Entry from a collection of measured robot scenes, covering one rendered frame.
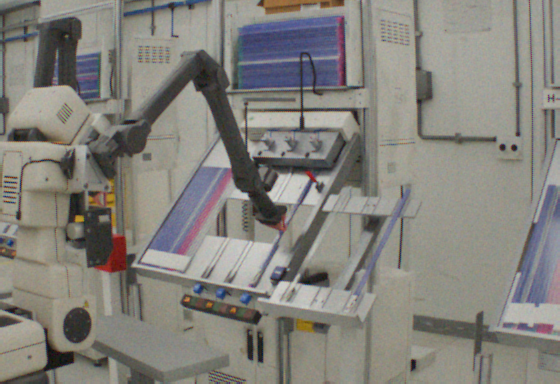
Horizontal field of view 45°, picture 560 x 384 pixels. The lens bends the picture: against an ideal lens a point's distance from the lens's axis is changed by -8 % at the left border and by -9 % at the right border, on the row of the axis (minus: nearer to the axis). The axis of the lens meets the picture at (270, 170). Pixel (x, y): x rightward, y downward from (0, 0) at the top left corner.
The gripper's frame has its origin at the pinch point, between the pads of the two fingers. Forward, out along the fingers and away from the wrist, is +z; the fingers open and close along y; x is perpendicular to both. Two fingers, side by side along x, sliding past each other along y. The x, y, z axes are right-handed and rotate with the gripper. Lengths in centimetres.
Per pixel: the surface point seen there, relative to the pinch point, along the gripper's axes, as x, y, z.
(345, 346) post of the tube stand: 30.2, -32.1, 18.5
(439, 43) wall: -181, 28, 70
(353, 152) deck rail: -37.5, -9.9, 2.7
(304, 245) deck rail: 4.0, -10.1, 2.5
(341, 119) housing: -44.9, -5.8, -6.7
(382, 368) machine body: 9, -10, 84
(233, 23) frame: -76, 49, -33
